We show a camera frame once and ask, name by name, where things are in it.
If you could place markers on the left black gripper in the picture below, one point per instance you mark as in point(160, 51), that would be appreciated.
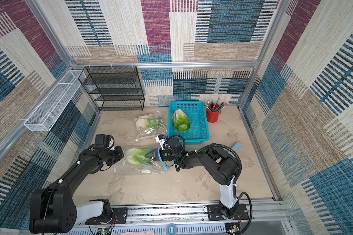
point(120, 155)

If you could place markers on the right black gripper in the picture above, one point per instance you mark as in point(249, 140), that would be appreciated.
point(160, 154)

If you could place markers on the chinese cabbage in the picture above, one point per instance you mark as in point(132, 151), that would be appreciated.
point(136, 156)
point(181, 121)

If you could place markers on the blue-zip clear bag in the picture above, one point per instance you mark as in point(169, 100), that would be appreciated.
point(125, 168)

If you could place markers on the pink-zip dotted bag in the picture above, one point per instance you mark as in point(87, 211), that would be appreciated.
point(145, 133)

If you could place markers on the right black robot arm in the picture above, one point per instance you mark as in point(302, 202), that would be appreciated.
point(223, 165)

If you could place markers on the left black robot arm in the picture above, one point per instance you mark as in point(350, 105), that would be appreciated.
point(52, 209)

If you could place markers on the teal plastic basket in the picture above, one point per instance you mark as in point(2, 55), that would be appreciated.
point(196, 113)

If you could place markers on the red pen cup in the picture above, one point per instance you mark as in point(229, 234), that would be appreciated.
point(212, 116)

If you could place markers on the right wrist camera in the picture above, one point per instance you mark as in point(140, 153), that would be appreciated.
point(162, 140)

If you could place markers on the black wire shelf rack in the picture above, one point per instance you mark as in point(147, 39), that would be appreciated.
point(113, 88)

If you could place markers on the white wire mesh tray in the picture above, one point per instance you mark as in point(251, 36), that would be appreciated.
point(46, 114)

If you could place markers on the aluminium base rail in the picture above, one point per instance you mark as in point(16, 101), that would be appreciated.
point(269, 218)

